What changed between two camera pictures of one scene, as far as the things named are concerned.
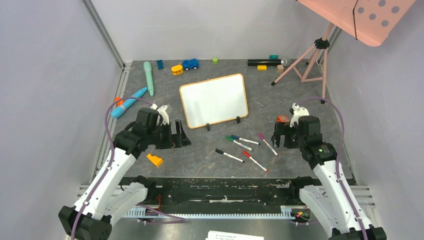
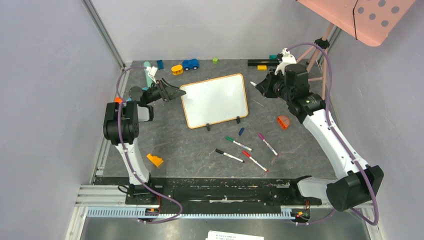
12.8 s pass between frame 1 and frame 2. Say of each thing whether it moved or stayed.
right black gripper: moved
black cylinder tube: stayed
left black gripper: moved
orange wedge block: stayed
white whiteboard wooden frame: stayed
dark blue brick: stayed
